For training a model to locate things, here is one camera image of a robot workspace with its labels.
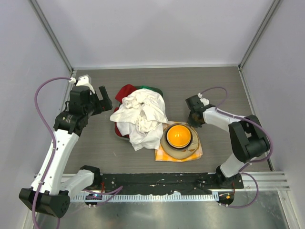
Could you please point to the dark ceramic bowl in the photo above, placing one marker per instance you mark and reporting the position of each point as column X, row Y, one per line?
column 178, row 146

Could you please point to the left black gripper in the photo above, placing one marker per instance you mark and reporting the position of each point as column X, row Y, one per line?
column 102, row 105

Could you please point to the yellow checkered cloth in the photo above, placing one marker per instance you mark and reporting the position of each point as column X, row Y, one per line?
column 161, row 156

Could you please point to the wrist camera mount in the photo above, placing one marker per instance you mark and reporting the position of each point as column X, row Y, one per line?
column 84, row 80
column 203, row 100

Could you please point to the orange bowl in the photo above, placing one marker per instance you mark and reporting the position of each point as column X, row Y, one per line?
column 178, row 136

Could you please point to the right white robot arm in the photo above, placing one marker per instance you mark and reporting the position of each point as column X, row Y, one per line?
column 248, row 140

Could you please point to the green t-shirt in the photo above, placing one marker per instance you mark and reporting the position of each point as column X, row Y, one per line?
column 148, row 87

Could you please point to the red t-shirt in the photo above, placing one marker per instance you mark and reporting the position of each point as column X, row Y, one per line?
column 124, row 92

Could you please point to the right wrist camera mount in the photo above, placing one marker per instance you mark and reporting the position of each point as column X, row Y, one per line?
column 203, row 100

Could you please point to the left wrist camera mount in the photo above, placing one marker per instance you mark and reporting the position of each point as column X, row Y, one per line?
column 84, row 80

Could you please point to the white slotted cable duct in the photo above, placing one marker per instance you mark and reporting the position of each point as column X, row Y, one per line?
column 175, row 197

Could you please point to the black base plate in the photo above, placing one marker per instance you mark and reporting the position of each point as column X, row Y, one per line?
column 168, row 183

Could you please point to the aluminium rail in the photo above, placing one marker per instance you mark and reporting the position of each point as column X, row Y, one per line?
column 267, row 181

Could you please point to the white t-shirt with robot print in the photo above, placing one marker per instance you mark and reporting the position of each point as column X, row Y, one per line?
column 141, row 116

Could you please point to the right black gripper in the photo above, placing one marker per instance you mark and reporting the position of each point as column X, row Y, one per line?
column 193, row 123

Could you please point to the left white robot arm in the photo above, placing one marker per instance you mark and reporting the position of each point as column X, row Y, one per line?
column 47, row 194

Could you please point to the beige ceramic plate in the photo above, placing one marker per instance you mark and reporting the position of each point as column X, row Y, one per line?
column 180, row 141

